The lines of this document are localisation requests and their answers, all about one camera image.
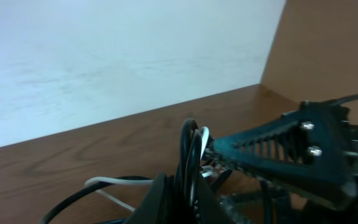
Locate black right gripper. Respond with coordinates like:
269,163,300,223
211,103,358,223

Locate black usb cable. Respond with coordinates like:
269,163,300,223
39,118,233,224

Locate black right camera cable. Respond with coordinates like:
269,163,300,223
323,91,358,108

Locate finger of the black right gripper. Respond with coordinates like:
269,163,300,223
219,180,341,224

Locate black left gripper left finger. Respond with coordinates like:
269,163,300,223
124,173,178,224

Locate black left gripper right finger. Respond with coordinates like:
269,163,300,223
193,174,232,224

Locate white usb cable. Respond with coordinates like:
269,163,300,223
84,126,219,213

